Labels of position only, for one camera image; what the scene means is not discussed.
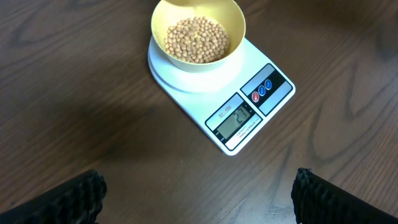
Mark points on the white digital kitchen scale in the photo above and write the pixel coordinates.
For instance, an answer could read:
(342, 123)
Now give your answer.
(230, 103)

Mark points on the yellow bowl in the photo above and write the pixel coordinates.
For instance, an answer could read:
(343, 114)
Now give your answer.
(226, 12)

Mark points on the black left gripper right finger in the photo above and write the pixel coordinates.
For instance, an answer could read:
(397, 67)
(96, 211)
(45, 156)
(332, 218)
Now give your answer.
(317, 201)

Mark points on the soybeans in bowl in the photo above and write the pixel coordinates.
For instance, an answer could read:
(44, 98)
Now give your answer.
(197, 40)

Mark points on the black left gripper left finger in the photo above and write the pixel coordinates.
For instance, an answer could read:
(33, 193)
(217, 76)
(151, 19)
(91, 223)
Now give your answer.
(78, 200)

